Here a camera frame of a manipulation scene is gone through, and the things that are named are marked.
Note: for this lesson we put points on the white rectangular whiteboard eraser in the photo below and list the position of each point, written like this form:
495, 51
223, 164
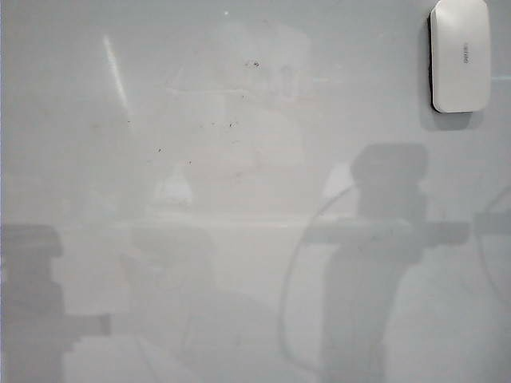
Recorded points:
459, 60

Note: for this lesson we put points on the grey glass whiteboard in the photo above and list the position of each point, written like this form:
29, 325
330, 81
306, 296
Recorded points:
255, 239

